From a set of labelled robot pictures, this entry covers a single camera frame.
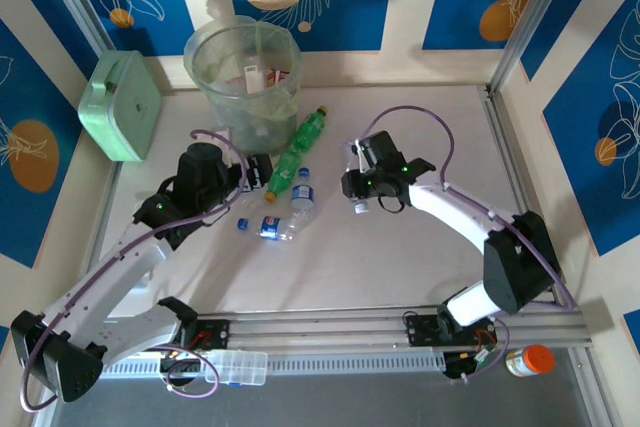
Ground long aluminium base rail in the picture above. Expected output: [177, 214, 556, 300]
[47, 302, 596, 352]

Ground translucent plastic bin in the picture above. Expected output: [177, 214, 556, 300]
[183, 14, 305, 156]

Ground green bottle orange cap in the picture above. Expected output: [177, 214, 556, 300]
[263, 149, 304, 203]

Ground purple cable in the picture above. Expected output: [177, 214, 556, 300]
[357, 105, 575, 383]
[19, 129, 249, 413]

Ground clear bottle blue red label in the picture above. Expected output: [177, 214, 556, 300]
[235, 214, 312, 244]

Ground mint green square box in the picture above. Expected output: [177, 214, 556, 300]
[77, 50, 164, 163]

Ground black electronics board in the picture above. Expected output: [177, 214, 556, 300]
[442, 349, 499, 384]
[158, 349, 207, 388]

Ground grey metal base sheet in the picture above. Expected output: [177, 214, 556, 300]
[32, 344, 614, 427]

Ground grey slotted cable duct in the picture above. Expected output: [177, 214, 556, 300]
[102, 350, 449, 381]

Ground clear plastic organizer box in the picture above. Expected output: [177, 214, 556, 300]
[204, 350, 269, 388]

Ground jar with orange lid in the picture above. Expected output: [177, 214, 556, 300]
[504, 343, 557, 379]

